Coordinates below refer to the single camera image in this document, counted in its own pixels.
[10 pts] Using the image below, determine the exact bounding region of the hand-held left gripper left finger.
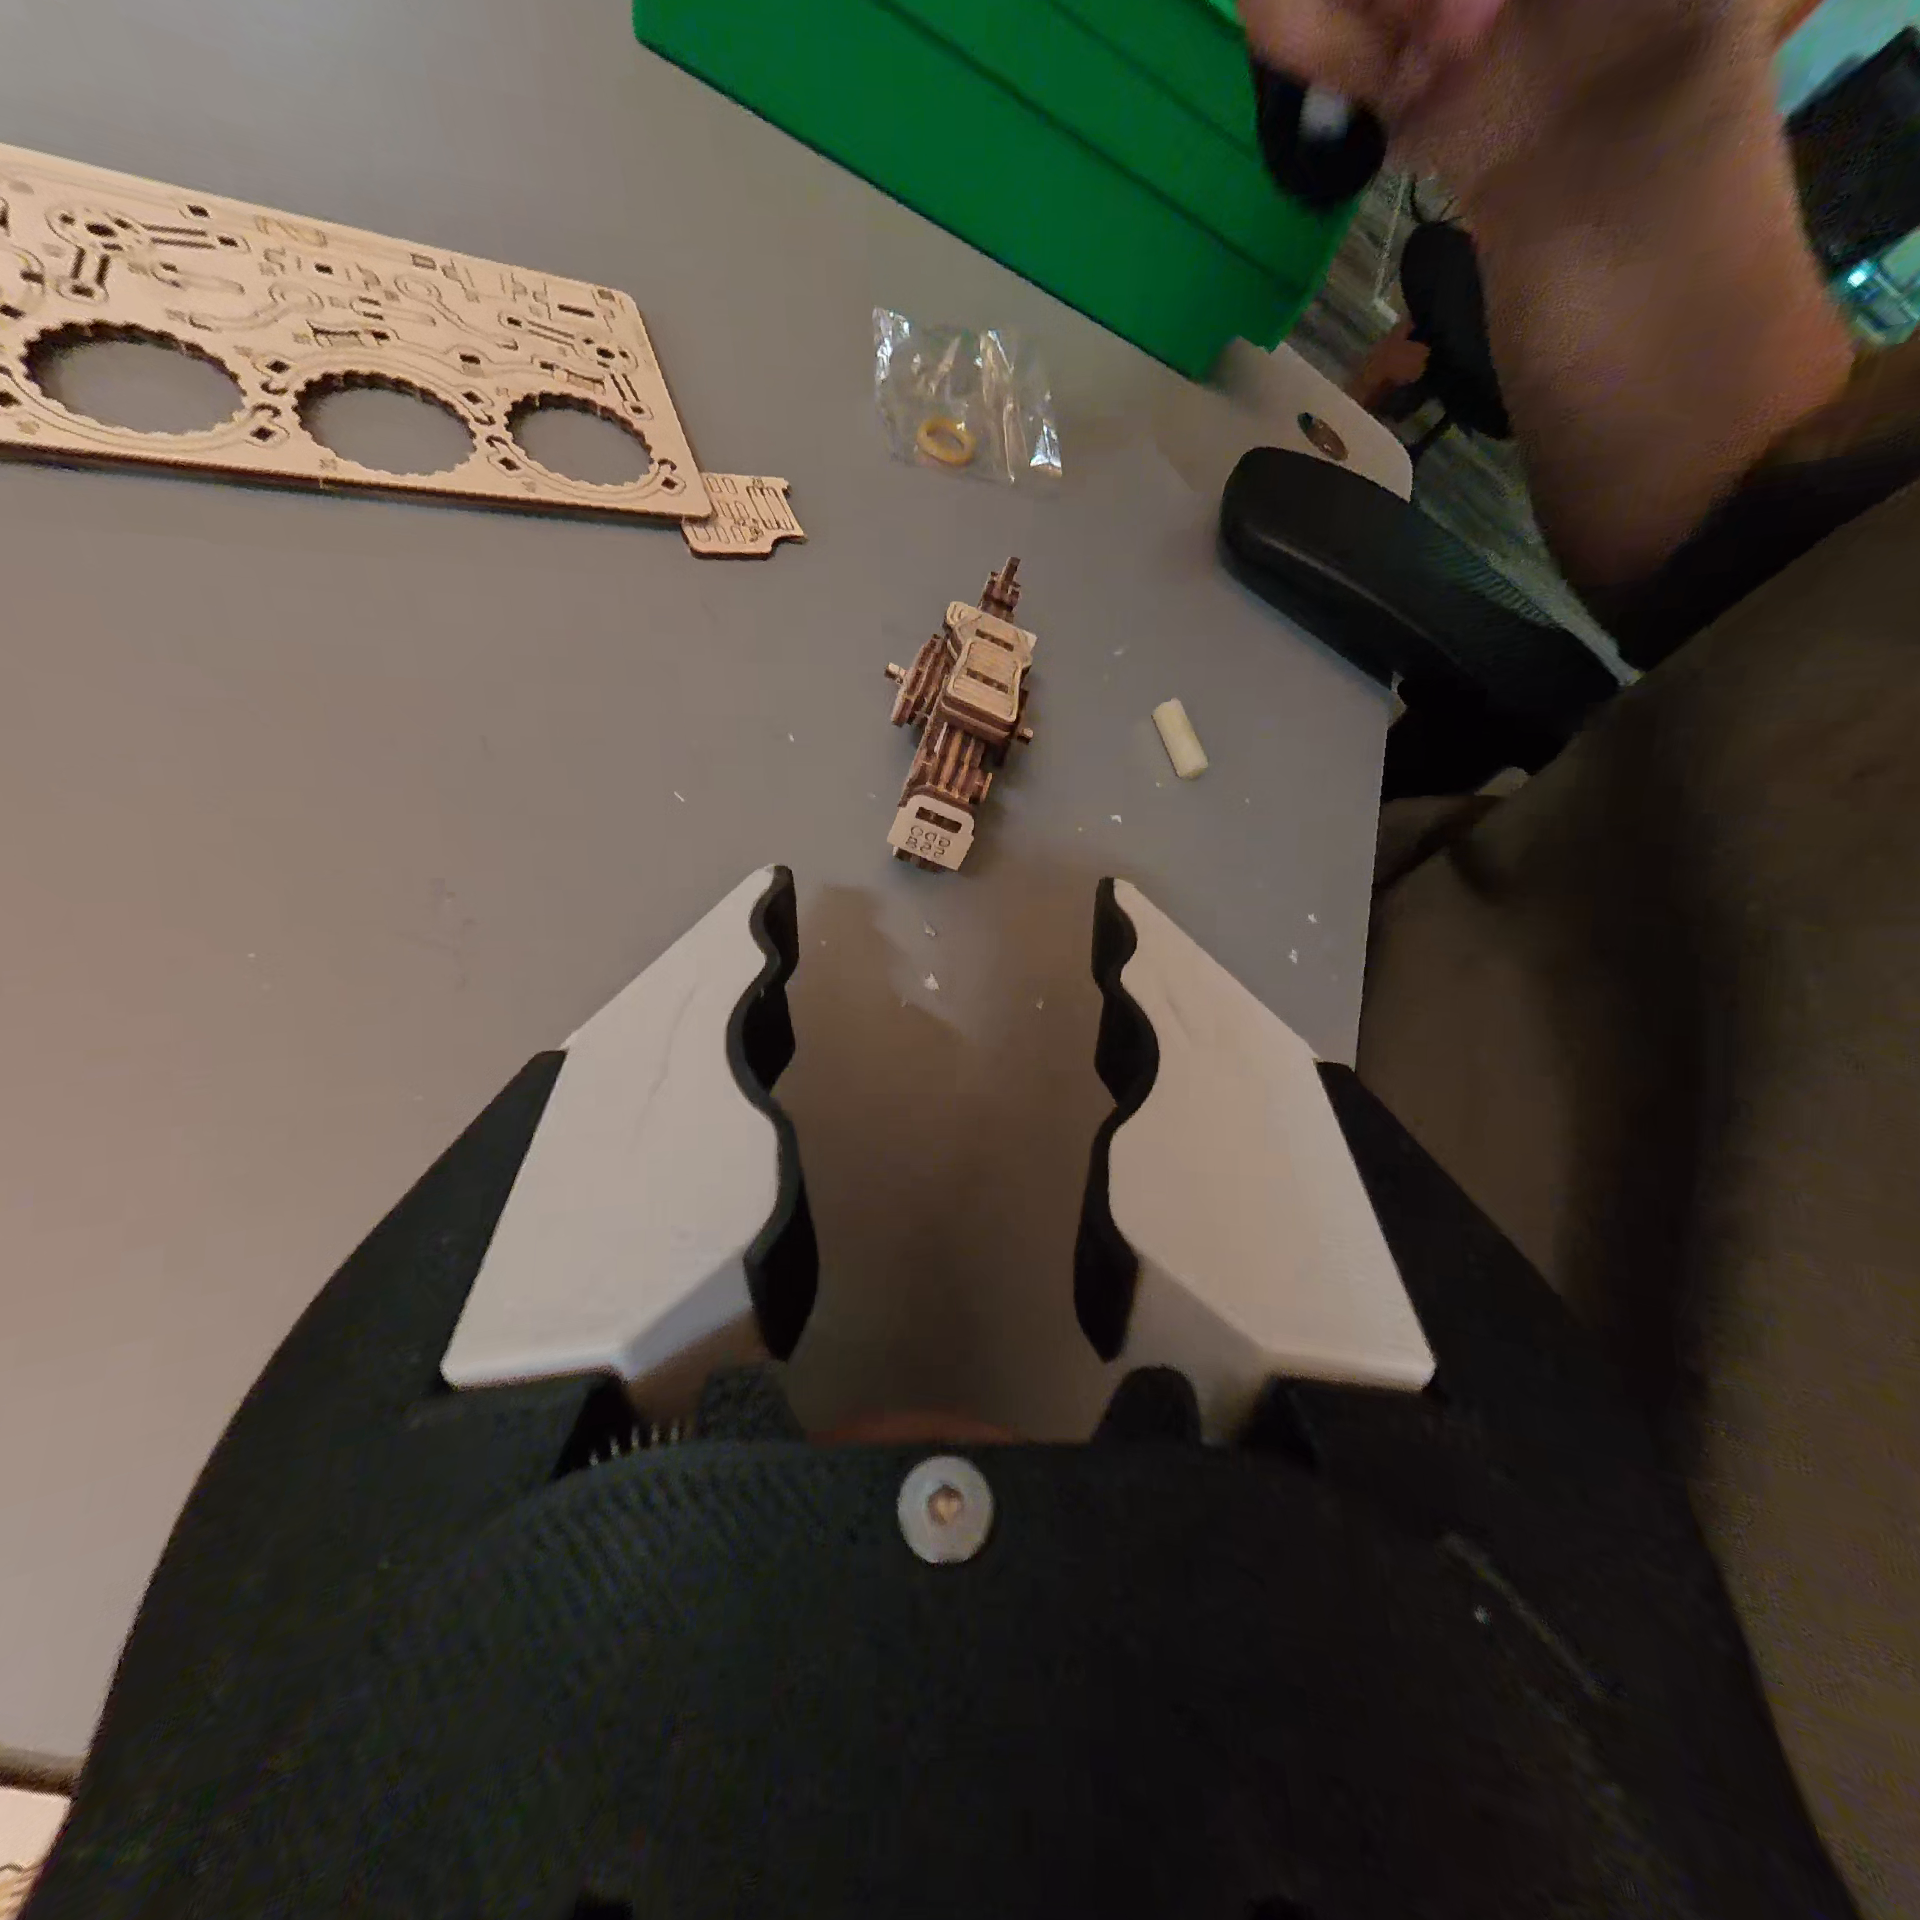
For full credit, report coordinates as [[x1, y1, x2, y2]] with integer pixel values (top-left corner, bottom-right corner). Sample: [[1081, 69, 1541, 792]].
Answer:
[[438, 864, 825, 1427]]

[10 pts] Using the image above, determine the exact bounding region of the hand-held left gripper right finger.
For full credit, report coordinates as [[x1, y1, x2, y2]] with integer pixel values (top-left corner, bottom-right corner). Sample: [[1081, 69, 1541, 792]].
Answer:
[[1074, 877, 1437, 1434]]

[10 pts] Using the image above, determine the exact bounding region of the wooden model engine block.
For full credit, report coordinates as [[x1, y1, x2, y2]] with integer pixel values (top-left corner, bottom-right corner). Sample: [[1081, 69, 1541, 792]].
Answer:
[[882, 559, 1039, 877]]

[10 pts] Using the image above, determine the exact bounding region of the person's right forearm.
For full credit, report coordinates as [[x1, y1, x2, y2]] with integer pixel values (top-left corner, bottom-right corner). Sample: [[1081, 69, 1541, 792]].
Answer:
[[1439, 151, 1869, 594]]

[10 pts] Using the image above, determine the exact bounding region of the grey desk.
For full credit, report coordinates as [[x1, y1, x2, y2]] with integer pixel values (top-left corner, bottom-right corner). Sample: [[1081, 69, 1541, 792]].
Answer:
[[0, 0, 1418, 1787]]

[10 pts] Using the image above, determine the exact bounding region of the person's right hand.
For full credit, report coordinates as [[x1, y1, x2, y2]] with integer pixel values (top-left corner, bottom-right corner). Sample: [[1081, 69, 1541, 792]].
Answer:
[[1241, 0, 1802, 198]]

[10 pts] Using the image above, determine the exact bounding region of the black office chair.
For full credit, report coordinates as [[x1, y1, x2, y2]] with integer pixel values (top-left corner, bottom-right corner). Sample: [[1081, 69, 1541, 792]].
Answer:
[[1388, 222, 1517, 445]]

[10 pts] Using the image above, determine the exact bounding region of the green plastic bin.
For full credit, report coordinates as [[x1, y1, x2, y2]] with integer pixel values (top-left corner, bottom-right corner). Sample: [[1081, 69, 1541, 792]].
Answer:
[[630, 0, 1366, 379]]

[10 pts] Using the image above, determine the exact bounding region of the black chair armrest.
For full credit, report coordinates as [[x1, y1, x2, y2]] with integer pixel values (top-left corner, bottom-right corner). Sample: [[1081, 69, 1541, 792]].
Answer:
[[1218, 448, 1625, 798]]

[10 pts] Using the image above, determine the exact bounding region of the clear plastic bag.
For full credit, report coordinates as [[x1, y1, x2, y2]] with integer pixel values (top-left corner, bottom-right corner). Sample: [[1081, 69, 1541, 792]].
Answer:
[[871, 307, 1067, 486]]

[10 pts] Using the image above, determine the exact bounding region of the person's brown clothing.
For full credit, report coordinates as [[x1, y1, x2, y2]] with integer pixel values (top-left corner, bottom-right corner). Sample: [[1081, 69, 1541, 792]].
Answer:
[[1358, 450, 1920, 1920]]

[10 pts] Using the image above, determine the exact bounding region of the small wooden slotted piece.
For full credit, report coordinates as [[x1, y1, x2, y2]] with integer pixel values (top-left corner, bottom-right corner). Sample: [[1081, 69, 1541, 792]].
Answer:
[[681, 472, 807, 561]]

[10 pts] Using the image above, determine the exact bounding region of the wooden sheet with round holes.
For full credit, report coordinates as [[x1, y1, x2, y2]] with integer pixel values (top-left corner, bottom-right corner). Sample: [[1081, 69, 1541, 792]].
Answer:
[[0, 142, 713, 525]]

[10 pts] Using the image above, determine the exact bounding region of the wooden puzzle sheet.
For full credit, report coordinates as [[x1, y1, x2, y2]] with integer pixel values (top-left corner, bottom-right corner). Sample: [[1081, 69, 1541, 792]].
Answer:
[[0, 1783, 74, 1920]]

